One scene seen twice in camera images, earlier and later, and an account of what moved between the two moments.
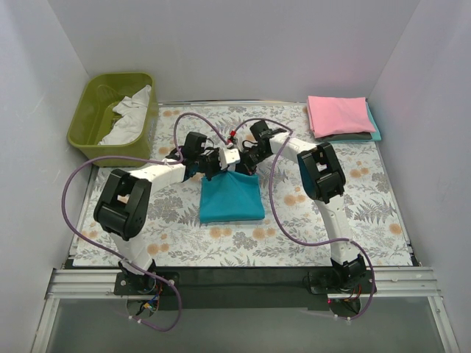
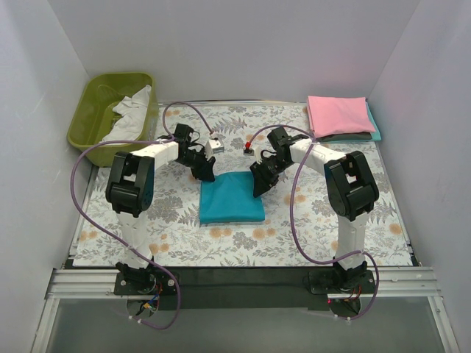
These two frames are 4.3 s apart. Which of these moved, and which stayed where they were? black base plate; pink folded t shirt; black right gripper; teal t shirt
Moved: black right gripper
Stayed: teal t shirt; black base plate; pink folded t shirt
